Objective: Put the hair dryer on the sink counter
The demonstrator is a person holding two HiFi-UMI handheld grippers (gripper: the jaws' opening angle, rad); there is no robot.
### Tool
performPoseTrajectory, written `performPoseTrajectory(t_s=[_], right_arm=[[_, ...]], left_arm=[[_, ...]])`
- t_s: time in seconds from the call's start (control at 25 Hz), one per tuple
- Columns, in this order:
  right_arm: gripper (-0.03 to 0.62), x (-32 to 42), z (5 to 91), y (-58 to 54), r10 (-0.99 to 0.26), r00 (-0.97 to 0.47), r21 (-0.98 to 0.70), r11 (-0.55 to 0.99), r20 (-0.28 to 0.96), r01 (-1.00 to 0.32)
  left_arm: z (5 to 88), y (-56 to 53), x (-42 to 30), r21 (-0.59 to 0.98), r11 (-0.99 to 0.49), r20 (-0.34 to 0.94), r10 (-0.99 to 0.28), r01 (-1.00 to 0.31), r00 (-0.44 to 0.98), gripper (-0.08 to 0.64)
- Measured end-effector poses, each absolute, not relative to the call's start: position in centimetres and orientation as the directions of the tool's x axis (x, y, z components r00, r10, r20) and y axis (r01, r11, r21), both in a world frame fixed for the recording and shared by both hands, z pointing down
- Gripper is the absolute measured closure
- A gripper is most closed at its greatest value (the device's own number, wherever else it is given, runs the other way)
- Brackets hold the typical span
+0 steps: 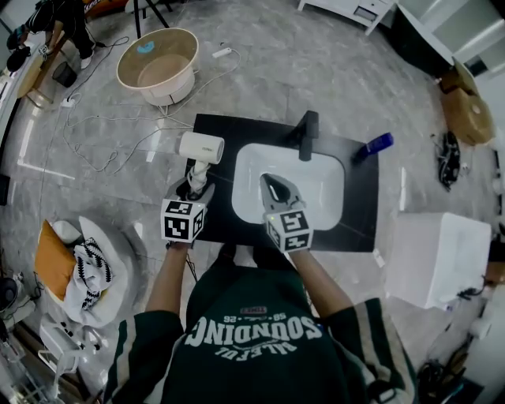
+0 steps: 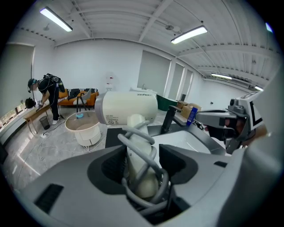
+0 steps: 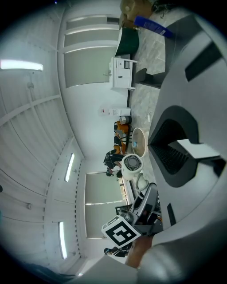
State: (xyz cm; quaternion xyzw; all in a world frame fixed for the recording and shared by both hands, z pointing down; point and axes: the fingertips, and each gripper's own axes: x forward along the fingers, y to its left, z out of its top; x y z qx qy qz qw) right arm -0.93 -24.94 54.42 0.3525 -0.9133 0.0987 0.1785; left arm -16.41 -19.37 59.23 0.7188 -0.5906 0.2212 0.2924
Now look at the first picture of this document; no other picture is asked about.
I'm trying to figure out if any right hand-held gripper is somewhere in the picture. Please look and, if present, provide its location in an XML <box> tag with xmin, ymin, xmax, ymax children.
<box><xmin>259</xmin><ymin>173</ymin><xmax>315</xmax><ymax>254</ymax></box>

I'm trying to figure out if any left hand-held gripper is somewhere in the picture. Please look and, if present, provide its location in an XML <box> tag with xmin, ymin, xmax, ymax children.
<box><xmin>159</xmin><ymin>177</ymin><xmax>216</xmax><ymax>249</ymax></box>

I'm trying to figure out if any black vanity with white sink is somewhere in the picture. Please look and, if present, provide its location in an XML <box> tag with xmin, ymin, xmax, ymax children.
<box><xmin>190</xmin><ymin>113</ymin><xmax>380</xmax><ymax>254</ymax></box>

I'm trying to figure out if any white hair dryer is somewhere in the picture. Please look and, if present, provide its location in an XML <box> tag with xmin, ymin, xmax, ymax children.
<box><xmin>178</xmin><ymin>130</ymin><xmax>226</xmax><ymax>200</ymax></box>

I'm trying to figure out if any person's left forearm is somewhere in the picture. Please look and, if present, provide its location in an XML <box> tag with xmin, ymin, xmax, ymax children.
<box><xmin>144</xmin><ymin>242</ymin><xmax>195</xmax><ymax>329</ymax></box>

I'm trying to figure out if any person's right forearm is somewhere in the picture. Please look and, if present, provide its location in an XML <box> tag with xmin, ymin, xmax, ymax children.
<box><xmin>289</xmin><ymin>249</ymin><xmax>355</xmax><ymax>321</ymax></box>

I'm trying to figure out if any black faucet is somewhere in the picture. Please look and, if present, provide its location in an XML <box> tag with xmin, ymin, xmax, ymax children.
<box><xmin>285</xmin><ymin>110</ymin><xmax>320</xmax><ymax>163</ymax></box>

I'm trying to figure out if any blue bottle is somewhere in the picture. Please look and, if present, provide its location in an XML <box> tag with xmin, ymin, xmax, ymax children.
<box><xmin>350</xmin><ymin>131</ymin><xmax>395</xmax><ymax>165</ymax></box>

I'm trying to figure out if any black and white patterned cloth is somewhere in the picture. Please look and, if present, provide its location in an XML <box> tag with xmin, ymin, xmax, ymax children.
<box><xmin>64</xmin><ymin>237</ymin><xmax>116</xmax><ymax>313</ymax></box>

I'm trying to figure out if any round beige tub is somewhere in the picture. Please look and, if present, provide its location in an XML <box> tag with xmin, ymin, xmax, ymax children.
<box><xmin>115</xmin><ymin>27</ymin><xmax>200</xmax><ymax>107</ymax></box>

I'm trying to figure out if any dark green printed shirt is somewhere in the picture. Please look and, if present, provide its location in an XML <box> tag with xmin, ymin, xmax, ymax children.
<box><xmin>101</xmin><ymin>262</ymin><xmax>420</xmax><ymax>404</ymax></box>

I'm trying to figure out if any orange cushion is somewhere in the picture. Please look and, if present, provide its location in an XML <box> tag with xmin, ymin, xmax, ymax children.
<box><xmin>34</xmin><ymin>219</ymin><xmax>77</xmax><ymax>302</ymax></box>

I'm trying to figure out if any large white box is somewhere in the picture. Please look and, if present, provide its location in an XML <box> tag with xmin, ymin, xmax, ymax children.
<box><xmin>383</xmin><ymin>211</ymin><xmax>493</xmax><ymax>311</ymax></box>

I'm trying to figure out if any black mesh waste bin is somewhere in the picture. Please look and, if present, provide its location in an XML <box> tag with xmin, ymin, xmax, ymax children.
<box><xmin>51</xmin><ymin>60</ymin><xmax>78</xmax><ymax>89</ymax></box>

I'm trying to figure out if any grey chair with black legs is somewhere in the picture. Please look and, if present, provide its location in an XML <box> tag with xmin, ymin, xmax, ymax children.
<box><xmin>125</xmin><ymin>0</ymin><xmax>173</xmax><ymax>39</ymax></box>

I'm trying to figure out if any white cabinet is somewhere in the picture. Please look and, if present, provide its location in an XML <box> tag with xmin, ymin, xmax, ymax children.
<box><xmin>297</xmin><ymin>0</ymin><xmax>396</xmax><ymax>37</ymax></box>

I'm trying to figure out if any wooden desk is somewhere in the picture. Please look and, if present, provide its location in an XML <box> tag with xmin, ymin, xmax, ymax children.
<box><xmin>0</xmin><ymin>31</ymin><xmax>67</xmax><ymax>110</ymax></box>

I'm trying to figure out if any brown cardboard box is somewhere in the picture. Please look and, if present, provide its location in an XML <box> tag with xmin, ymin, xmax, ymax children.
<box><xmin>439</xmin><ymin>58</ymin><xmax>497</xmax><ymax>148</ymax></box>

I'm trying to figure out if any orange patterned sofa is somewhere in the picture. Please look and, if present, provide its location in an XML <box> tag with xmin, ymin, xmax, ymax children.
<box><xmin>83</xmin><ymin>0</ymin><xmax>128</xmax><ymax>17</ymax></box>

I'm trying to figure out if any long white power cable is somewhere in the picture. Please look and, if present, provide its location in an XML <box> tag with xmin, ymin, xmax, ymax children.
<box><xmin>62</xmin><ymin>48</ymin><xmax>242</xmax><ymax>175</ymax></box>

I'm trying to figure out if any heap of black cables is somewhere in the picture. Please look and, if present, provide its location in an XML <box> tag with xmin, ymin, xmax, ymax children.
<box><xmin>432</xmin><ymin>131</ymin><xmax>463</xmax><ymax>193</ymax></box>

